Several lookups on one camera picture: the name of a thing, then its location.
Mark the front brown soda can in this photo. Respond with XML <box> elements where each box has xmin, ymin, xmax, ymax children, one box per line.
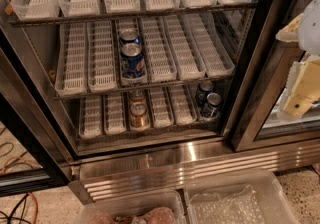
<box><xmin>130</xmin><ymin>103</ymin><xmax>149</xmax><ymax>129</ymax></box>

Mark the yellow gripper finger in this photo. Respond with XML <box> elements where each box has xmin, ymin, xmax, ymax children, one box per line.
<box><xmin>275</xmin><ymin>14</ymin><xmax>303</xmax><ymax>43</ymax></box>
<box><xmin>277</xmin><ymin>55</ymin><xmax>320</xmax><ymax>120</ymax></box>

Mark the blue pepsi can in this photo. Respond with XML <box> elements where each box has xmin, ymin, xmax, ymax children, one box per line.
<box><xmin>120</xmin><ymin>43</ymin><xmax>145</xmax><ymax>79</ymax></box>
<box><xmin>119</xmin><ymin>29</ymin><xmax>141</xmax><ymax>46</ymax></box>

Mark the orange cable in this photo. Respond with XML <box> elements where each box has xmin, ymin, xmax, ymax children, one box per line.
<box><xmin>0</xmin><ymin>156</ymin><xmax>40</xmax><ymax>224</ymax></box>

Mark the blue can shelf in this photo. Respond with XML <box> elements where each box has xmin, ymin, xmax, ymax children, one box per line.
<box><xmin>201</xmin><ymin>93</ymin><xmax>222</xmax><ymax>118</ymax></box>
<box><xmin>195</xmin><ymin>81</ymin><xmax>214</xmax><ymax>106</ymax></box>

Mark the black cable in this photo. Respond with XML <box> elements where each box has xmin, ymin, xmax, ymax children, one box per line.
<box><xmin>0</xmin><ymin>193</ymin><xmax>33</xmax><ymax>224</ymax></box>

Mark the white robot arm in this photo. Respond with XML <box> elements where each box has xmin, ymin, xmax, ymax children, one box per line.
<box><xmin>276</xmin><ymin>0</ymin><xmax>320</xmax><ymax>121</ymax></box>

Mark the clear plastic bin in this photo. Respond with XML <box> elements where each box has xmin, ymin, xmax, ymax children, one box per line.
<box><xmin>74</xmin><ymin>190</ymin><xmax>186</xmax><ymax>224</ymax></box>
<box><xmin>184</xmin><ymin>169</ymin><xmax>299</xmax><ymax>224</ymax></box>

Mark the rear brown soda can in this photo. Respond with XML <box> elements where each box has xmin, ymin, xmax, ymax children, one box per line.
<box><xmin>129</xmin><ymin>90</ymin><xmax>146</xmax><ymax>104</ymax></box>

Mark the clear plastic bin left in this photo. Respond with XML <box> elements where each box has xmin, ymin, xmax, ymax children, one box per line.
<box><xmin>74</xmin><ymin>190</ymin><xmax>186</xmax><ymax>224</ymax></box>

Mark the stainless steel fridge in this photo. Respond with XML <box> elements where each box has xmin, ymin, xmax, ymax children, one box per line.
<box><xmin>0</xmin><ymin>0</ymin><xmax>320</xmax><ymax>203</ymax></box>

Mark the clear plastic bin right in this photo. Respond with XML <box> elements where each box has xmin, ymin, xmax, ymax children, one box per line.
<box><xmin>184</xmin><ymin>169</ymin><xmax>299</xmax><ymax>224</ymax></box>

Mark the middle shelf can tray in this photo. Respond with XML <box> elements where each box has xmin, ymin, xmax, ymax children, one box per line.
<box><xmin>116</xmin><ymin>20</ymin><xmax>147</xmax><ymax>85</ymax></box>

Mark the rear blue can bottom shelf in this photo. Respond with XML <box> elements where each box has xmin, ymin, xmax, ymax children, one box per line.
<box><xmin>195</xmin><ymin>81</ymin><xmax>214</xmax><ymax>106</ymax></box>

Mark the front blue can bottom shelf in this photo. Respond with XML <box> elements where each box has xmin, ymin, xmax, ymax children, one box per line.
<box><xmin>201</xmin><ymin>93</ymin><xmax>222</xmax><ymax>118</ymax></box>

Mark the brown soda can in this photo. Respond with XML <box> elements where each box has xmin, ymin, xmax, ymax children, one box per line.
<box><xmin>129</xmin><ymin>90</ymin><xmax>146</xmax><ymax>104</ymax></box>
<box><xmin>130</xmin><ymin>103</ymin><xmax>149</xmax><ymax>129</ymax></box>

